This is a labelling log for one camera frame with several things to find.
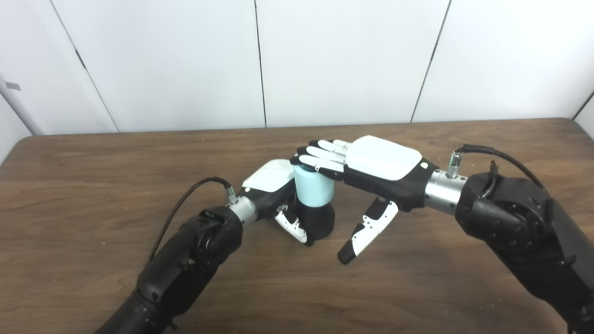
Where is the black flared nozzle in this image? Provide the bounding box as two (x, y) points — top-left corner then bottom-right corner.
(295, 200), (336, 247)

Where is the light-blue hose piece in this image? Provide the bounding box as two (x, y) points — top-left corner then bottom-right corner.
(293, 163), (335, 207)

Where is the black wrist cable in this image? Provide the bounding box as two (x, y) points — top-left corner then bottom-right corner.
(448, 144), (546, 191)
(148, 177), (239, 263)

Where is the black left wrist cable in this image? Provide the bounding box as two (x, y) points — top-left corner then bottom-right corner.
(148, 177), (239, 263)

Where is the black and white left hand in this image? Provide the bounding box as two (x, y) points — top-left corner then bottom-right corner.
(227, 159), (309, 245)

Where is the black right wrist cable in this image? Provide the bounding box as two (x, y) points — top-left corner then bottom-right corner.
(448, 144), (546, 191)

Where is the black and white right hand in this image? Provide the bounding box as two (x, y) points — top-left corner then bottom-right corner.
(290, 135), (468, 265)

